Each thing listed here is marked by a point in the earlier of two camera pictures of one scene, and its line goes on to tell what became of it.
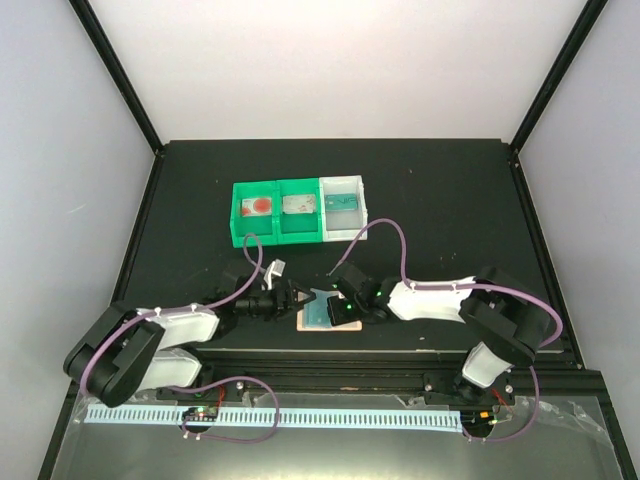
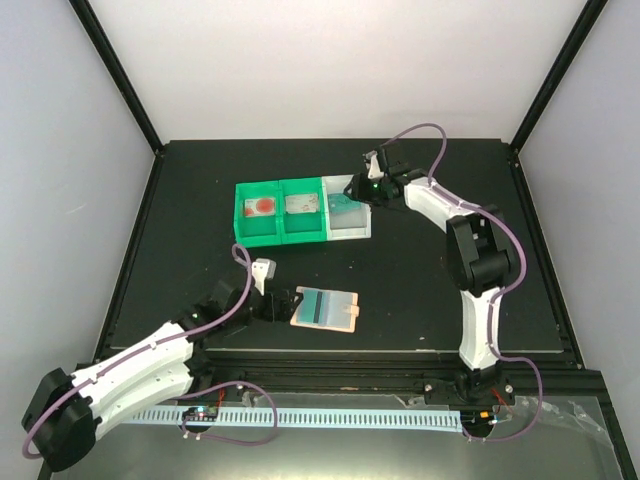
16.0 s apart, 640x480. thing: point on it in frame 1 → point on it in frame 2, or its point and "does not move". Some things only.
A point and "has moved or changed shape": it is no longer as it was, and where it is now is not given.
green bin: [298, 228] has moved or changed shape
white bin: [342, 225] does not move
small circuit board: [202, 414] does not move
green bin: [266, 227] does not move
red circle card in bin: [259, 206] does not move
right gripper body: [347, 314] → [373, 194]
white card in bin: [298, 204] does not move
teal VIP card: [316, 312] → [340, 202]
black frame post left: [101, 41] does not move
